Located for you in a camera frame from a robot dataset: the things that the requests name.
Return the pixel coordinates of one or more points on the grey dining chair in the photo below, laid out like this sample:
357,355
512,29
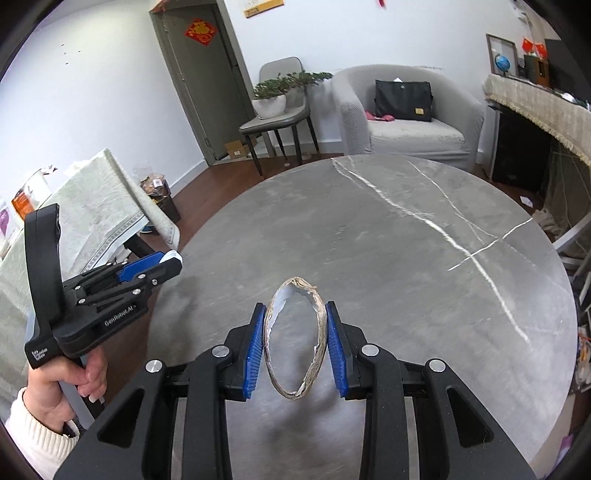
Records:
277,120

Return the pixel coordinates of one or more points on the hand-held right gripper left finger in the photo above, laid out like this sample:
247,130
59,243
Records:
254,350

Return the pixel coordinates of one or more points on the wooden picture frame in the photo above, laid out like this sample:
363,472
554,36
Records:
496,44

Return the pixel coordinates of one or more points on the grey armchair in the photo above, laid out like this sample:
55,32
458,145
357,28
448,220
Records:
415,138

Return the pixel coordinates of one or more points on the person's left forearm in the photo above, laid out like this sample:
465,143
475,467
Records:
37,445

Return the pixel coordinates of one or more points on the small blue globe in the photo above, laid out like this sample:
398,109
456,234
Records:
502,63

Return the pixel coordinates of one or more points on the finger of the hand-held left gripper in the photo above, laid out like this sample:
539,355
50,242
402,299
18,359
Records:
157,279
145,264

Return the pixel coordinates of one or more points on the orange and white bag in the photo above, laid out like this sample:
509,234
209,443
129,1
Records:
30,196

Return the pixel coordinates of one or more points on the cream patterned tablecloth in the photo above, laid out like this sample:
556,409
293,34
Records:
78,217

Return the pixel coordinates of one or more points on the person's left hand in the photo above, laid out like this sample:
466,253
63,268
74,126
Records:
51,397

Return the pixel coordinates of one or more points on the lace cabinet cover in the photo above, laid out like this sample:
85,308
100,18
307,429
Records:
540,108

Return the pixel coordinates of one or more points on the black bag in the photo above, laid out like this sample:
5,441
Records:
404,100

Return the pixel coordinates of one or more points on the green potted plant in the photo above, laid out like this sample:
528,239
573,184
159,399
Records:
286,84

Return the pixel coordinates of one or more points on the black television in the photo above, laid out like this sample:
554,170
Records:
565,69

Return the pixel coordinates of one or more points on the red door decoration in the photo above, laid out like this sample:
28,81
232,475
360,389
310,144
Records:
200,31

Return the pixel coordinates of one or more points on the red striped cloth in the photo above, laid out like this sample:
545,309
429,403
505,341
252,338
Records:
379,117

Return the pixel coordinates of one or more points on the small cardboard box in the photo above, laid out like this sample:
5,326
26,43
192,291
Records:
236,149

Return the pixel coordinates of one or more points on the yellow wall sign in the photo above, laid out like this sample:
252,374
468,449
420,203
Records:
263,7

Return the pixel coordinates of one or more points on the dark bin with brown scraps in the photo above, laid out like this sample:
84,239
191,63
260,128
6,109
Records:
161,198

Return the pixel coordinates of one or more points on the grey-green door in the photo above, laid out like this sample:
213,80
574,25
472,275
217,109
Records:
194,92

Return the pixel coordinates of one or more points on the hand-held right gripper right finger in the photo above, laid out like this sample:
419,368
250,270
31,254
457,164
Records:
336,350

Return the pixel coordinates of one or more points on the white plant pot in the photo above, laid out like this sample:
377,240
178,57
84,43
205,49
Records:
269,107

